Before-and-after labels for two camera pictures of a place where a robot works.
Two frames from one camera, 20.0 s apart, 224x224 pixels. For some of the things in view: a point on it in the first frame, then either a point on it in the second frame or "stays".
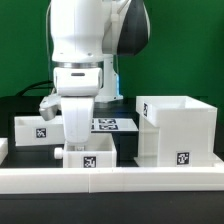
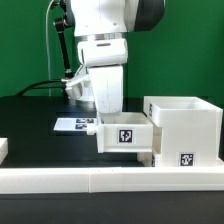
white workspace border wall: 18,180 stays
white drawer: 36,131 → 127,132
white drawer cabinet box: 176,131 stays
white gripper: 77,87 → 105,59
